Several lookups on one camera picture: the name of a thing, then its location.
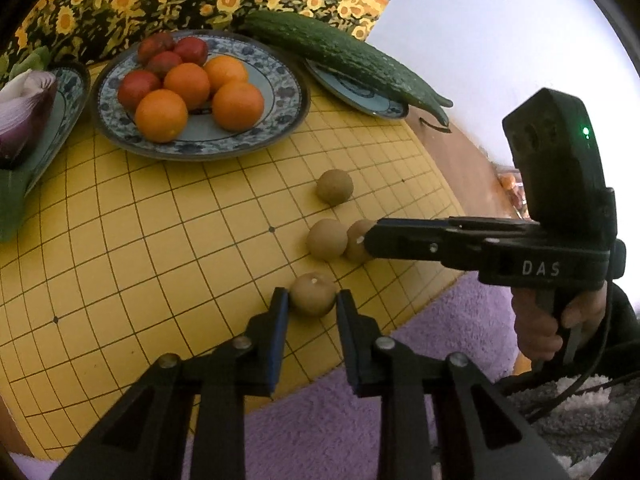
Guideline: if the white fluffy blanket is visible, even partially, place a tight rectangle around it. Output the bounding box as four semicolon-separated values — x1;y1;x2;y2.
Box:
534;376;637;479

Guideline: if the brown kiwi front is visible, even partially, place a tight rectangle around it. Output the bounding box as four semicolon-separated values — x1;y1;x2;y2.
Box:
290;272;337;318

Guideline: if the person's right hand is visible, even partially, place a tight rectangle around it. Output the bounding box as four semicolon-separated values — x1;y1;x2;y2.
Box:
511;284;608;361

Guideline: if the red apple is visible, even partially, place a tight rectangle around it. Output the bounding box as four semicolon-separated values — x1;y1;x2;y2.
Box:
145;51;182;80
117;70;162;110
174;37;208;66
137;32;175;66

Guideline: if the green cucumber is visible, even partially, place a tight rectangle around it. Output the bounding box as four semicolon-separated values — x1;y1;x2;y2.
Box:
236;10;452;127

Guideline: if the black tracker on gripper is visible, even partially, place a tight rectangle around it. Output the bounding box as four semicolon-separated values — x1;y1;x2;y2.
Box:
502;88;617;243

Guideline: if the black cable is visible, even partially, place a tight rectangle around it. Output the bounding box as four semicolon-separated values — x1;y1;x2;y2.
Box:
494;259;640;424

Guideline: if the green leafy vegetable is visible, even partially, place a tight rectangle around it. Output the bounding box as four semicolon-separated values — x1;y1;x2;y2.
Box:
1;47;58;240

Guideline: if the blue plate under vegetables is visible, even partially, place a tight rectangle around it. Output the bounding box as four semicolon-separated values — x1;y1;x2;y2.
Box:
17;62;91;197

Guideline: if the brown kiwi back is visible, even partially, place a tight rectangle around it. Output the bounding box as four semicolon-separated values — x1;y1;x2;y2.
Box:
316;169;354;206

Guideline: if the yellow grid mat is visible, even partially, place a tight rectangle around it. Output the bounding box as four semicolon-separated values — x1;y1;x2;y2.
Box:
1;84;462;460

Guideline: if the large blue patterned plate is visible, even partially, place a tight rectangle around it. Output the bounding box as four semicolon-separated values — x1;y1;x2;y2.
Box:
91;30;311;162

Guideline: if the red apple back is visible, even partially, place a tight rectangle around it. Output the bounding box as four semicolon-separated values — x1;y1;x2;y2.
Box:
137;32;175;66

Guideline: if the halved red onion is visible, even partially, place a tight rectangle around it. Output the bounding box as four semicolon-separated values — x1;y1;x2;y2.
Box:
1;70;58;164

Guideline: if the orange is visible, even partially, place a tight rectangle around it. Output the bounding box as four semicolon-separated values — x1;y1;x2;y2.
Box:
134;89;189;144
164;63;210;110
212;81;265;133
203;55;248;93

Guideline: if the red apple front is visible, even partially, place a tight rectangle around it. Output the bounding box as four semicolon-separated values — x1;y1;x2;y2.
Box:
174;37;208;66

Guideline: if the small blue plate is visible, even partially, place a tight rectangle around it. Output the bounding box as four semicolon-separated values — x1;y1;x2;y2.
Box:
304;60;409;120

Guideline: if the brown kiwi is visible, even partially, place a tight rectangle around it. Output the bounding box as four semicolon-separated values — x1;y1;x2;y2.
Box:
290;272;337;318
344;219;375;264
316;169;354;206
306;219;348;261

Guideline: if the orange back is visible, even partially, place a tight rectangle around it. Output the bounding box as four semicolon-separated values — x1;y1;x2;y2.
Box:
203;55;248;93

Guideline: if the purple fluffy towel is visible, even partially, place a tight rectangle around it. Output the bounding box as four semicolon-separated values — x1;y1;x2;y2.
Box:
8;271;522;480

